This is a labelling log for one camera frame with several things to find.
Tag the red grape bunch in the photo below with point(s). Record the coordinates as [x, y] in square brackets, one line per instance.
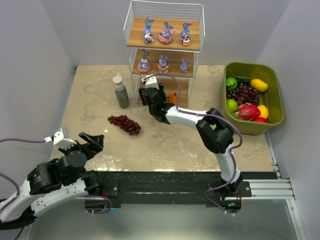
[126, 124]

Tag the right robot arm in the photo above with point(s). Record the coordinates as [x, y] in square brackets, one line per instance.
[215, 131]

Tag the yellow mango toy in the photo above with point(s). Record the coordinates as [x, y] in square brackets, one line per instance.
[260, 85]

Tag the white wire wooden shelf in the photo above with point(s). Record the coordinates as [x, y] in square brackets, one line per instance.
[176, 14]

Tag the purple bunny blue bow toy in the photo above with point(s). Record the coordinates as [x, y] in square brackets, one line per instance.
[148, 36]

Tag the green plastic bin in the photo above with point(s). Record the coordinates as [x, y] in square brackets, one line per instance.
[271, 98]

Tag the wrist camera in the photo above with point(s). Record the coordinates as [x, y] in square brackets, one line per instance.
[150, 81]
[61, 139]

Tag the orange dragon toy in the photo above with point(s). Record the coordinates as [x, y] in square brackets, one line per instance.
[173, 98]

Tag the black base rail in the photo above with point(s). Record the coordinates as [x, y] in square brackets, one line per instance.
[185, 188]

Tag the small purple bunny toy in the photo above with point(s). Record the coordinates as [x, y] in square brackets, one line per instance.
[185, 34]

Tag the green lime toy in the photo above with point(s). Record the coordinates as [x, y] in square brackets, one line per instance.
[231, 105]

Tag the red fruit toy in bin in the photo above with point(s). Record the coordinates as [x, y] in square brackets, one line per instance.
[260, 120]

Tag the green soap dispenser bottle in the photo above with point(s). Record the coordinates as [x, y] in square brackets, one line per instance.
[121, 92]

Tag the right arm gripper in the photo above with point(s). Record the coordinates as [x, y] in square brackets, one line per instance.
[150, 93]

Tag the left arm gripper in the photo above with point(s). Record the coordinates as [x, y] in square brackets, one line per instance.
[81, 146]

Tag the dark grapes in bin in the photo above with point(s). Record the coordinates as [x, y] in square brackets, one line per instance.
[244, 93]

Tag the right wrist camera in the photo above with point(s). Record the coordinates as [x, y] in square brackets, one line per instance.
[150, 81]

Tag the green watermelon ball toy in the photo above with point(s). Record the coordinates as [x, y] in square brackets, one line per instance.
[231, 84]

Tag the orange fruit toy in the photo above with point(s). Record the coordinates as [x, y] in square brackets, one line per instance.
[264, 112]

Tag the pink dragon fruit toy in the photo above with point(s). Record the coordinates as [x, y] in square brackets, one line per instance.
[246, 112]

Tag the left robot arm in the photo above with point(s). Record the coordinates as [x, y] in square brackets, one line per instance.
[54, 182]

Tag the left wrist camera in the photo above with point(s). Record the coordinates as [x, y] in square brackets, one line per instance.
[61, 139]

